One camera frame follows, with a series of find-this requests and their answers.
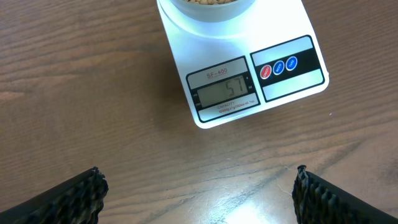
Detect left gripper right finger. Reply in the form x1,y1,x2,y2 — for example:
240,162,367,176
292,165,397,224

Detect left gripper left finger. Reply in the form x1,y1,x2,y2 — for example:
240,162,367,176
1,167,109,224

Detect white digital kitchen scale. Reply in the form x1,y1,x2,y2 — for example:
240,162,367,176
157,0,329,129

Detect grey round bowl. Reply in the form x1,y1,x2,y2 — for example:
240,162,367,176
167,0,255,22

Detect soybeans in bowl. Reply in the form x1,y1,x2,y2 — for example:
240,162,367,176
184,0,236,5

